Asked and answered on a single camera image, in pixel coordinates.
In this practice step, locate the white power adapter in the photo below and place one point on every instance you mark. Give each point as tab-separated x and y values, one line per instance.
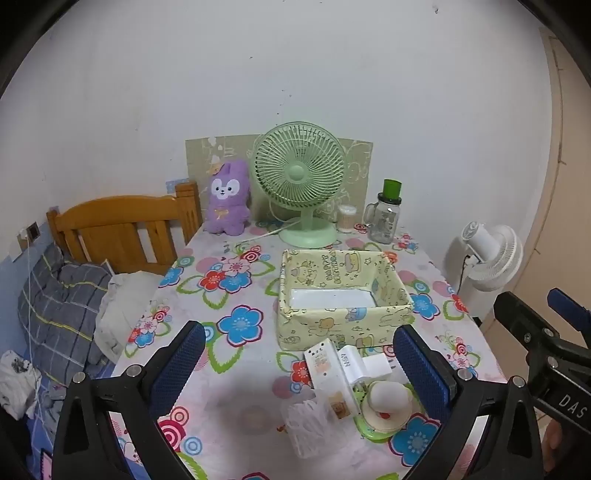
369	367

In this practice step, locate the clear cotton swab jar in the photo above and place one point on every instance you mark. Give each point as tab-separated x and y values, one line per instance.
346	219

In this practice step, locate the purple plush toy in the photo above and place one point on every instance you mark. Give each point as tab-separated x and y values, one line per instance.
226	203

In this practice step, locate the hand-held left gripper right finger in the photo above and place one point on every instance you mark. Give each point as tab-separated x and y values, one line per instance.
422	369

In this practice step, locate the beige door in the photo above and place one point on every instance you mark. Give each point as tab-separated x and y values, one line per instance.
572	184

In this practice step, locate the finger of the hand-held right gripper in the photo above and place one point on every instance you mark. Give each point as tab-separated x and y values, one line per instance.
568	307
519	318

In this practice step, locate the person's right hand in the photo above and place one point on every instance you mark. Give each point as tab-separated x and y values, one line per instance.
553	445

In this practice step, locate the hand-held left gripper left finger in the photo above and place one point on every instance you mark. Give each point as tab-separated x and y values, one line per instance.
178	364

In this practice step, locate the white crumpled cloth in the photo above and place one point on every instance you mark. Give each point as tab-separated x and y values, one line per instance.
124	304

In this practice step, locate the beige round bunny-print case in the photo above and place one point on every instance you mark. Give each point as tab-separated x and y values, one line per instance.
385	401

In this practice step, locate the green perforated plastic device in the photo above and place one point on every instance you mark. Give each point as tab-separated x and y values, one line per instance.
369	434

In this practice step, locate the blue wall sticker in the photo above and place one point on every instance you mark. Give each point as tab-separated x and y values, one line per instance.
175	185

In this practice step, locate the white cloth with black print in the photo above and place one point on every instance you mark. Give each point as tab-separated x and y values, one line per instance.
16	383

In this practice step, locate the glass jar mug green lid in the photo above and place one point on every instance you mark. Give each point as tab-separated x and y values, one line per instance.
383	221

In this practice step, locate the clear plastic bag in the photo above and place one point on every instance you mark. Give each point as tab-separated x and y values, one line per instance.
309	424

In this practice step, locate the yellow printed storage box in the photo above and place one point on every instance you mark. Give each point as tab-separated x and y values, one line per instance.
323	327

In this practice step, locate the white remote control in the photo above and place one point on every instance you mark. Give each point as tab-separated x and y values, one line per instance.
328	374

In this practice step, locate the green desk fan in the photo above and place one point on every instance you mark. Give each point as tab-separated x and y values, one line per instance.
295	173

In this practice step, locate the wooden bed headboard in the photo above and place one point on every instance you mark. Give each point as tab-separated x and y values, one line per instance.
115	217

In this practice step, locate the grey plaid pillow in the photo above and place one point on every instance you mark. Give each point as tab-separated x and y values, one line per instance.
60	314

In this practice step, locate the white standing fan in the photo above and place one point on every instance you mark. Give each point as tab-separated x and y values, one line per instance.
489	249

